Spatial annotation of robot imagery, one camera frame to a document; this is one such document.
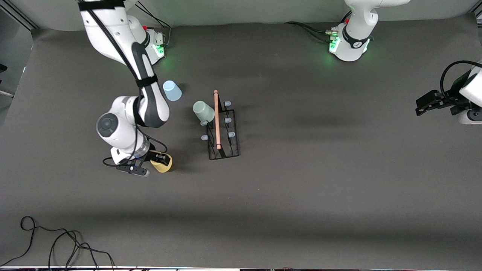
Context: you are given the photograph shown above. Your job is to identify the pale green plastic cup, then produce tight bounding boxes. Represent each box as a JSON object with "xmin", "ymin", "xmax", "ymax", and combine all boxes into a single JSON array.
[{"xmin": 192, "ymin": 100, "xmax": 215, "ymax": 123}]

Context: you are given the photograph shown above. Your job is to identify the black loose tangled cable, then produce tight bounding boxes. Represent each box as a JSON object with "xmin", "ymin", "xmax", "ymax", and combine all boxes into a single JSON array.
[{"xmin": 48, "ymin": 230, "xmax": 115, "ymax": 271}]

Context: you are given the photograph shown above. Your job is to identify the black right arm base cable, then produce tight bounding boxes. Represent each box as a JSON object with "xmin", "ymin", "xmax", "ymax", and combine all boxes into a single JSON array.
[{"xmin": 136, "ymin": 4, "xmax": 172, "ymax": 49}]

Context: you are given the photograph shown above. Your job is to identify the dark grey table mat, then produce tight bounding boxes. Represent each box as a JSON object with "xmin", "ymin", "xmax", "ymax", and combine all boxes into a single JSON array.
[{"xmin": 0, "ymin": 13, "xmax": 482, "ymax": 269}]

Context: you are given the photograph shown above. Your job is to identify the black left arm base cable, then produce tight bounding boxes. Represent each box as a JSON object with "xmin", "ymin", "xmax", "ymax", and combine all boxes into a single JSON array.
[{"xmin": 284, "ymin": 21, "xmax": 339, "ymax": 43}]

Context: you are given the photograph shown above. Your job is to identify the yellow plastic cup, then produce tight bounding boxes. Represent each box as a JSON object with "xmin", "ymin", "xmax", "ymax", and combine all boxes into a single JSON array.
[{"xmin": 150, "ymin": 152, "xmax": 173, "ymax": 174}]

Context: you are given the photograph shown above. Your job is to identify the black wire cup holder rack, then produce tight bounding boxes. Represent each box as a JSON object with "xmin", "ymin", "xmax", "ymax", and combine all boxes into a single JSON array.
[{"xmin": 199, "ymin": 90, "xmax": 240, "ymax": 161}]

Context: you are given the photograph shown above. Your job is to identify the black arm base cable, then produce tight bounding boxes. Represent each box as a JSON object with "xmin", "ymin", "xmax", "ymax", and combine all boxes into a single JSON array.
[
  {"xmin": 284, "ymin": 21, "xmax": 339, "ymax": 43},
  {"xmin": 136, "ymin": 4, "xmax": 172, "ymax": 49}
]

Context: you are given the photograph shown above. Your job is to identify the light blue plastic cup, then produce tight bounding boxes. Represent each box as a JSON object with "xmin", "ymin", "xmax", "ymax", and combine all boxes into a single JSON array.
[{"xmin": 162, "ymin": 80, "xmax": 182, "ymax": 101}]

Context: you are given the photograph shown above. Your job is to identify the black loose looped cable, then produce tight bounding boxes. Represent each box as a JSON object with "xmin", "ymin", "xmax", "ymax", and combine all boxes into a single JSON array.
[{"xmin": 0, "ymin": 216, "xmax": 81, "ymax": 268}]

